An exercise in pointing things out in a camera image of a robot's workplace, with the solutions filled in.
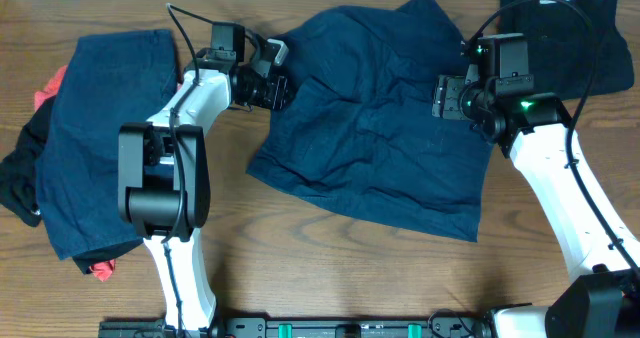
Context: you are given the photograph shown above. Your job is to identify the navy blue shorts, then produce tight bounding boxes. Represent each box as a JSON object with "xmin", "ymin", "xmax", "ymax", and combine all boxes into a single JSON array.
[{"xmin": 247, "ymin": 0, "xmax": 492, "ymax": 242}]

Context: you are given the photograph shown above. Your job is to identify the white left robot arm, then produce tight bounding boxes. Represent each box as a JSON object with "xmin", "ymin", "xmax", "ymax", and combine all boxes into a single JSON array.
[{"xmin": 118, "ymin": 22, "xmax": 295, "ymax": 337}]

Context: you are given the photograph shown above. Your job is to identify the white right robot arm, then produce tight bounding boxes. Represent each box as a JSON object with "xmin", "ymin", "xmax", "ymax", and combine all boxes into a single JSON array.
[{"xmin": 433, "ymin": 33, "xmax": 639, "ymax": 337}]

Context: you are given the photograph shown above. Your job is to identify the black folded garment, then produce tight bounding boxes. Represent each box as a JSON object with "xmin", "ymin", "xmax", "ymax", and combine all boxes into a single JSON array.
[{"xmin": 498, "ymin": 0, "xmax": 634, "ymax": 100}]

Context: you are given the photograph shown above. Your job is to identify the navy blue folded garment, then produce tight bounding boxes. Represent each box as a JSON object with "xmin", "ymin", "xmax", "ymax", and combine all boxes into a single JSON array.
[{"xmin": 35, "ymin": 29, "xmax": 177, "ymax": 260}]

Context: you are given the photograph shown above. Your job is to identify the red printed garment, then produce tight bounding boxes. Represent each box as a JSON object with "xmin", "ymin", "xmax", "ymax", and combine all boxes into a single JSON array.
[{"xmin": 33, "ymin": 65, "xmax": 116, "ymax": 282}]

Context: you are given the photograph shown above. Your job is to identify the black garment under pile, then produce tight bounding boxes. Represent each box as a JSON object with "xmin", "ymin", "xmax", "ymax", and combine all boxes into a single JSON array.
[{"xmin": 1, "ymin": 97, "xmax": 142, "ymax": 282}]

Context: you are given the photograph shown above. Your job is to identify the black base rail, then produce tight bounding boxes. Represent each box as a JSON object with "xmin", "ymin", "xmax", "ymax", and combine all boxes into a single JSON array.
[{"xmin": 98, "ymin": 314, "xmax": 493, "ymax": 338}]

